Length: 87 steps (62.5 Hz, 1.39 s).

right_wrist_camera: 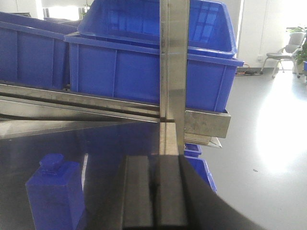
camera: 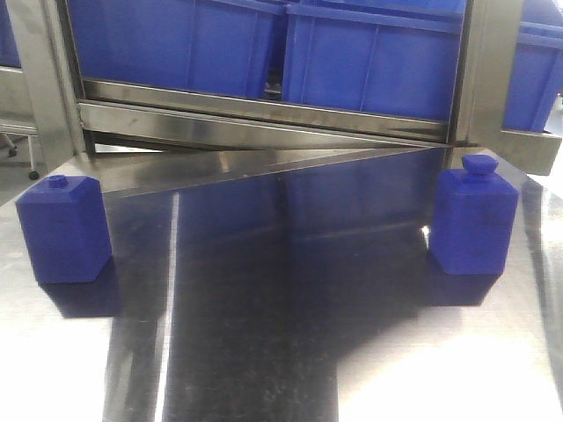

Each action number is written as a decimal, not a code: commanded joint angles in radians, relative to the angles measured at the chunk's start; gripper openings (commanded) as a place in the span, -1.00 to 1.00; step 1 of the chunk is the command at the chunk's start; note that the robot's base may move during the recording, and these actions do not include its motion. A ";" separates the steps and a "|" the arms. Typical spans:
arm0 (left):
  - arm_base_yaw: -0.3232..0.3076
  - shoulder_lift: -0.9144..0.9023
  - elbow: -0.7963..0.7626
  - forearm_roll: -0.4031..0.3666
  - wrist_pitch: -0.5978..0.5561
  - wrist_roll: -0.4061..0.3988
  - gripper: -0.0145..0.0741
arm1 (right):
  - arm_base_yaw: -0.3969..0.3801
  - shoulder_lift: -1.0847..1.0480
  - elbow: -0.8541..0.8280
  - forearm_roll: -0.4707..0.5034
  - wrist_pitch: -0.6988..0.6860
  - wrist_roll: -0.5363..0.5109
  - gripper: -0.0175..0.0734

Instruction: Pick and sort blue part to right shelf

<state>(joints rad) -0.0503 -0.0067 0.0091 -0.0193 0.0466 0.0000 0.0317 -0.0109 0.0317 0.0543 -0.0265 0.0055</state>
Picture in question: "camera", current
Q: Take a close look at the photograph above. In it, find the blue plastic bin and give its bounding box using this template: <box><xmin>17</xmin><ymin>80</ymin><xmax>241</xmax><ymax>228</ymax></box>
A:
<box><xmin>68</xmin><ymin>1</ymin><xmax>285</xmax><ymax>99</ymax></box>
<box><xmin>281</xmin><ymin>1</ymin><xmax>462</xmax><ymax>121</ymax></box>
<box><xmin>502</xmin><ymin>22</ymin><xmax>562</xmax><ymax>132</ymax></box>

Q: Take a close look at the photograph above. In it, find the blue bottle-shaped part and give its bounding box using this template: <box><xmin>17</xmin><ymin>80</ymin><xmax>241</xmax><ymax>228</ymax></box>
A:
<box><xmin>428</xmin><ymin>154</ymin><xmax>519</xmax><ymax>275</ymax></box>
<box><xmin>16</xmin><ymin>174</ymin><xmax>112</xmax><ymax>285</ymax></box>

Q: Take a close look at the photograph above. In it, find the blue plastic bin right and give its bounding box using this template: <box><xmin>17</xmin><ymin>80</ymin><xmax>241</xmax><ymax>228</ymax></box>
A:
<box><xmin>502</xmin><ymin>22</ymin><xmax>562</xmax><ymax>132</ymax></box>

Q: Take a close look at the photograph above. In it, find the stainless steel shelf frame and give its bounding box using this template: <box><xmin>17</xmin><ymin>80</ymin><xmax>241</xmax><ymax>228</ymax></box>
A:
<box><xmin>8</xmin><ymin>0</ymin><xmax>563</xmax><ymax>177</ymax></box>

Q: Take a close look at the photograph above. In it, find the blue plastic bin middle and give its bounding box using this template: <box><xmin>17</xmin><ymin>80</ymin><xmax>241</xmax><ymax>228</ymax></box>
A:
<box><xmin>281</xmin><ymin>1</ymin><xmax>462</xmax><ymax>121</ymax></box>

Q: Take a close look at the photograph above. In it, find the blue plastic bin left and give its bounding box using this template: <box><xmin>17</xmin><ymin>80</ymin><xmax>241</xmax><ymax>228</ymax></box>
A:
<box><xmin>68</xmin><ymin>1</ymin><xmax>285</xmax><ymax>99</ymax></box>

